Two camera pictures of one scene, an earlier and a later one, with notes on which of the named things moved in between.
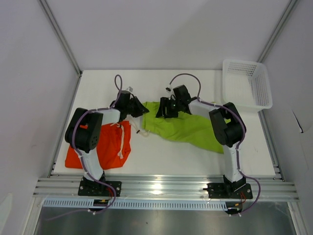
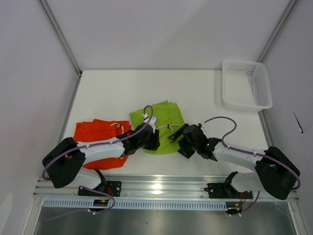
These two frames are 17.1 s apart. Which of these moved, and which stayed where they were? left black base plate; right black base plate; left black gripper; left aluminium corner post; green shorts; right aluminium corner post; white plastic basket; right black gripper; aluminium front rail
Moved: left black gripper; right black gripper; green shorts
Stayed: aluminium front rail; right aluminium corner post; left black base plate; right black base plate; white plastic basket; left aluminium corner post
